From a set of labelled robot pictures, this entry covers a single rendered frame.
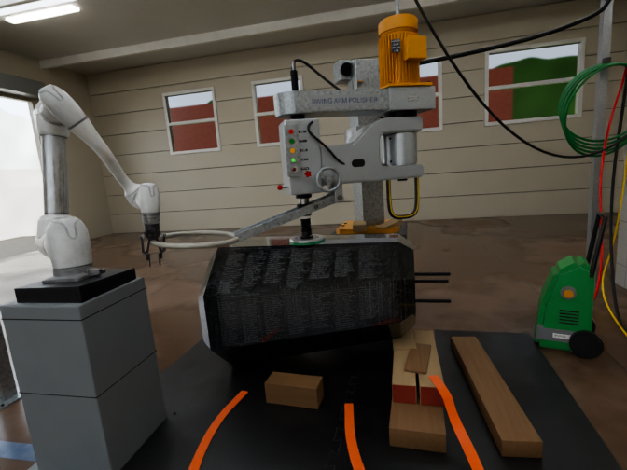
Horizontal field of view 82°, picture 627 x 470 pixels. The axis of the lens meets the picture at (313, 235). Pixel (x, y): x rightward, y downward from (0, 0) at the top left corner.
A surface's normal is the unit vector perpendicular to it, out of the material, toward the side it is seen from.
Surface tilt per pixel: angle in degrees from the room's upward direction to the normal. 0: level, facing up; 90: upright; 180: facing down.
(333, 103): 90
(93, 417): 90
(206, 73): 90
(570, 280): 90
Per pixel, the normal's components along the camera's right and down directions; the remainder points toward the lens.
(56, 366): -0.20, 0.18
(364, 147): 0.24, 0.15
